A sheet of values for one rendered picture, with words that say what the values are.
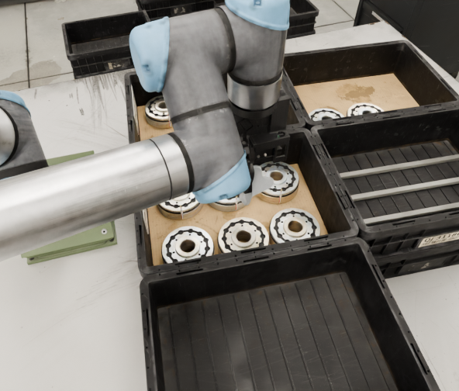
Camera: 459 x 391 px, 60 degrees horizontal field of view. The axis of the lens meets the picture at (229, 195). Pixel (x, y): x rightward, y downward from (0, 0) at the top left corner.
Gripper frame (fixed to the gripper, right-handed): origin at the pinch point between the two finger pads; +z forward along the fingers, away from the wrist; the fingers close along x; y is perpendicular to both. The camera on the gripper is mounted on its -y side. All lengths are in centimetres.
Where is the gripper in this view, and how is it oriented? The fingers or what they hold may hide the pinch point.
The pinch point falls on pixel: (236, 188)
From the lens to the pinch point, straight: 72.8
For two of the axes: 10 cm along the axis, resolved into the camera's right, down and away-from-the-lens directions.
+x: -3.2, -7.3, 6.0
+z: 0.0, 6.3, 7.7
